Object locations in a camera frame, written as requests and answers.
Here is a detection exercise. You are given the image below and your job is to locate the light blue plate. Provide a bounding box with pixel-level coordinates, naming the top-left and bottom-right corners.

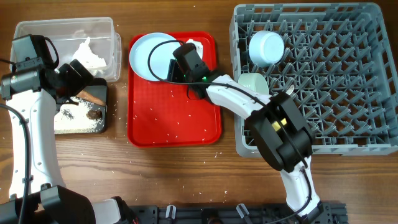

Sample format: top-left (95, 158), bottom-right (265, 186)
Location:
top-left (129, 32), bottom-right (180, 82)

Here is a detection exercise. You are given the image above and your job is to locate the white wrapper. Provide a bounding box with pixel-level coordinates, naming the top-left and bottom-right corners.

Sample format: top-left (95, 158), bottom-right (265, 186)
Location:
top-left (72, 37), bottom-right (106, 76)

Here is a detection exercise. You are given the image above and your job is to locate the brown sweet potato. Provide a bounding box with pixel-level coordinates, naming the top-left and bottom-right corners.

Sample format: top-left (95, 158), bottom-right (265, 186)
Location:
top-left (76, 90), bottom-right (106, 106)

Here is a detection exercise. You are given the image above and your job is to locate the white rice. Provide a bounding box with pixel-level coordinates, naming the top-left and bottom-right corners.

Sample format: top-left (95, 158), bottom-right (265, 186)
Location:
top-left (54, 97), bottom-right (105, 134)

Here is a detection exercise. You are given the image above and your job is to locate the brown food lump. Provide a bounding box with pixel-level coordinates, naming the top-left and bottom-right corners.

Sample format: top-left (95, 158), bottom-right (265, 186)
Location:
top-left (86, 110), bottom-right (103, 120)

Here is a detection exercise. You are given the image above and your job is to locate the green bowl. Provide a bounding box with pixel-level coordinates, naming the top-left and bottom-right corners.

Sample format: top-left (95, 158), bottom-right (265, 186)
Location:
top-left (238, 73), bottom-right (269, 95)

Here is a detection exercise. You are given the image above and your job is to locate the light blue bowl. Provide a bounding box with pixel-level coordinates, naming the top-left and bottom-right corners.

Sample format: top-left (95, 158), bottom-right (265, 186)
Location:
top-left (248, 30), bottom-right (285, 67)

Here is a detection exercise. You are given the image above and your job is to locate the yellow plastic cup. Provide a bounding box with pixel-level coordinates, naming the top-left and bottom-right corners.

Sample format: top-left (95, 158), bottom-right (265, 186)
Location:
top-left (272, 118), bottom-right (287, 131)

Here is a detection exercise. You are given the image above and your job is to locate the white plastic spoon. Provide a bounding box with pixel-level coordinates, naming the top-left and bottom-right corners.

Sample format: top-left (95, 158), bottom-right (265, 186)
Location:
top-left (285, 85), bottom-right (295, 95)

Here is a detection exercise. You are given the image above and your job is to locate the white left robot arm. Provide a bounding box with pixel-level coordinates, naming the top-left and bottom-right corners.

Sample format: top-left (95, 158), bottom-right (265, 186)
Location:
top-left (1, 34), bottom-right (134, 223)

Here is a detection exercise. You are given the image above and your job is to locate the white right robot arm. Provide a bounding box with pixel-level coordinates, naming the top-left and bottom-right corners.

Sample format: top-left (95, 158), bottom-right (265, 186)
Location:
top-left (173, 43), bottom-right (322, 223)

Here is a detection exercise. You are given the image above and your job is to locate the black waste tray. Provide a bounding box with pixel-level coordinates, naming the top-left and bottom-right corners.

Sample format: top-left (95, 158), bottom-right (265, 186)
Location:
top-left (54, 78), bottom-right (108, 134)

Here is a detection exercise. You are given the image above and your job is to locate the grey dishwasher rack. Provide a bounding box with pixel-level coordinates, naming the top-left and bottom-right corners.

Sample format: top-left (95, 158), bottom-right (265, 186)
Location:
top-left (229, 2), bottom-right (397, 156)

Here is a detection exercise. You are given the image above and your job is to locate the red plastic tray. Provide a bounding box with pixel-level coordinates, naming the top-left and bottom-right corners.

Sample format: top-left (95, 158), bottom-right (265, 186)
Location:
top-left (127, 31), bottom-right (222, 147)

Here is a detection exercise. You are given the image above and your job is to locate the clear plastic bin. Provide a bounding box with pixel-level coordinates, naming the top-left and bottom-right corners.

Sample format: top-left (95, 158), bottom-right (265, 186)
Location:
top-left (14, 17), bottom-right (122, 82)

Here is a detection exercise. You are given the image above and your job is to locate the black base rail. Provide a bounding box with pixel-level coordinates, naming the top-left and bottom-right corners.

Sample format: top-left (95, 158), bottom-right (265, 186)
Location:
top-left (131, 202), bottom-right (349, 224)

